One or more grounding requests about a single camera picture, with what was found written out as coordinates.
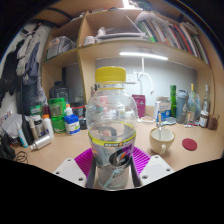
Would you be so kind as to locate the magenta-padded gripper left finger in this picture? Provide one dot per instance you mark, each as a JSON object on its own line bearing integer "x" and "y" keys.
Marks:
{"x": 71, "y": 171}

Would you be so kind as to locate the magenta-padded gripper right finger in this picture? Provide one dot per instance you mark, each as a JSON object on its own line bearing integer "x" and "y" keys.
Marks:
{"x": 155, "y": 170}

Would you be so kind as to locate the clear yellow-capped drink bottle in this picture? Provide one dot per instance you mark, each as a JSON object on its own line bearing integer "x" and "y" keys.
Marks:
{"x": 111, "y": 113}

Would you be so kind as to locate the cream ceramic mug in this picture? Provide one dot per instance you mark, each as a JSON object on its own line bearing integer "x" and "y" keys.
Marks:
{"x": 162, "y": 140}

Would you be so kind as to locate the silver metal can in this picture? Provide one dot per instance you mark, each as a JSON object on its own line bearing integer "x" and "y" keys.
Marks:
{"x": 40, "y": 142}

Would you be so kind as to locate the flat round red coaster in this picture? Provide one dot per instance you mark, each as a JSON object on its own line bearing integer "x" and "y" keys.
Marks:
{"x": 189, "y": 144}

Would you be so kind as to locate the metal spoon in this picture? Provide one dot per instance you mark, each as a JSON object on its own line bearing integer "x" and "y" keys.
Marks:
{"x": 159, "y": 126}

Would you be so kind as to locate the white jar with blue lid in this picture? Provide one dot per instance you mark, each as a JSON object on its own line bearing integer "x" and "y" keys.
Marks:
{"x": 72, "y": 125}

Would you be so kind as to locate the white orange-capped bottle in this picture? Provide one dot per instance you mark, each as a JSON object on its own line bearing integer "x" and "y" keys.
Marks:
{"x": 48, "y": 126}

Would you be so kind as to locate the white bottle with black label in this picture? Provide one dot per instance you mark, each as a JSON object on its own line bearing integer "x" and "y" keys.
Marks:
{"x": 39, "y": 126}

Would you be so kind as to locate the white tube with blue cap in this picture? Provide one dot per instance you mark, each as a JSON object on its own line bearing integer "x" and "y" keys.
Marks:
{"x": 22, "y": 138}

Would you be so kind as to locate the green canister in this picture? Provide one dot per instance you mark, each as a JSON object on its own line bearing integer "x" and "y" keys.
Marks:
{"x": 57, "y": 113}

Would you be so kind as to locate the small white bottle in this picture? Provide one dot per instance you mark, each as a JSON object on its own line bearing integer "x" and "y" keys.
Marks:
{"x": 68, "y": 110}

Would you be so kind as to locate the white and blue carton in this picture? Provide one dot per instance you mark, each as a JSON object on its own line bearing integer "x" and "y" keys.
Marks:
{"x": 162, "y": 108}

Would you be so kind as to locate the magenta box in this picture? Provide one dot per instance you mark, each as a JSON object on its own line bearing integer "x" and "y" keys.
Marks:
{"x": 139, "y": 106}

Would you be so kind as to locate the grey shaker bottle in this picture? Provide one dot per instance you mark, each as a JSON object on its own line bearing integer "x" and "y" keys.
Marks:
{"x": 182, "y": 106}

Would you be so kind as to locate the green bottle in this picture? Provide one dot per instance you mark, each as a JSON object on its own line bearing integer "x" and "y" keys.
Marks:
{"x": 173, "y": 100}

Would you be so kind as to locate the clear yellow-capped glass bottle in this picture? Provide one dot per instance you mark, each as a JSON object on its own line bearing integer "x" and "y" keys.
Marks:
{"x": 192, "y": 100}

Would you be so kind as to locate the large dark jar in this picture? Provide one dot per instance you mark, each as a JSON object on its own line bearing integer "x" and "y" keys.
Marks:
{"x": 60, "y": 91}

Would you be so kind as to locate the clear white-capped glass bottle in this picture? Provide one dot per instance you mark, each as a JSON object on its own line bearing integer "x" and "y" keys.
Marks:
{"x": 206, "y": 100}

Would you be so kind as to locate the white power strip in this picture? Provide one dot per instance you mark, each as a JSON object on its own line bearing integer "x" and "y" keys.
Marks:
{"x": 131, "y": 78}

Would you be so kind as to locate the white LED light bar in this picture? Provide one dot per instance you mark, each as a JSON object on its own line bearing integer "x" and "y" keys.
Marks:
{"x": 143, "y": 55}

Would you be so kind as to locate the hanging dark clothes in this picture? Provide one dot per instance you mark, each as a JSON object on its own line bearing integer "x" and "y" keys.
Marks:
{"x": 23, "y": 66}

